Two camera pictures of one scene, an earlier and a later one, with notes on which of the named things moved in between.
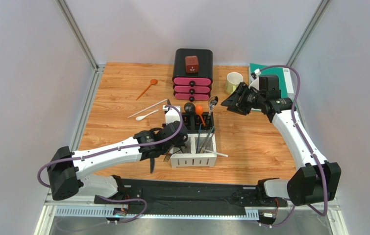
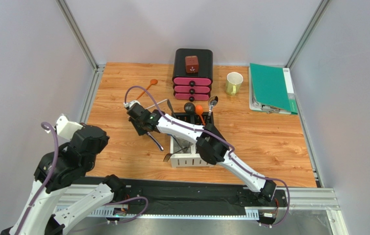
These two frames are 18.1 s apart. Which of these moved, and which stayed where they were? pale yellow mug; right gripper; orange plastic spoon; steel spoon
Moved: right gripper
Stayed: pale yellow mug; orange plastic spoon; steel spoon
